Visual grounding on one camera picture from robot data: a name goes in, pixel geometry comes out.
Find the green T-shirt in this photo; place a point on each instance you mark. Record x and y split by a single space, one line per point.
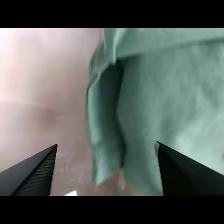
166 110

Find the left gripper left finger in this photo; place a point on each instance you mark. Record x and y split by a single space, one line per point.
31 176

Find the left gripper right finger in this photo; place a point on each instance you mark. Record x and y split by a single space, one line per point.
186 176

